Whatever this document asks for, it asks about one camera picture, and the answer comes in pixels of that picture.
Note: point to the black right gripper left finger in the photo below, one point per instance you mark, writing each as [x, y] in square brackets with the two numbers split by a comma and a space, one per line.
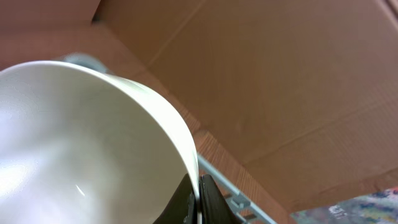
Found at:
[182, 207]

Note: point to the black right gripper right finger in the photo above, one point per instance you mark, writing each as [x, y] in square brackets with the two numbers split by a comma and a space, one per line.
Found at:
[214, 207]

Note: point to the pink bowl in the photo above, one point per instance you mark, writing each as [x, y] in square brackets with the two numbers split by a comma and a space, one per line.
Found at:
[81, 146]

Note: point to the grey plastic dish rack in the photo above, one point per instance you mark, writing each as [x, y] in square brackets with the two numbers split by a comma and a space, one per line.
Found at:
[241, 205]

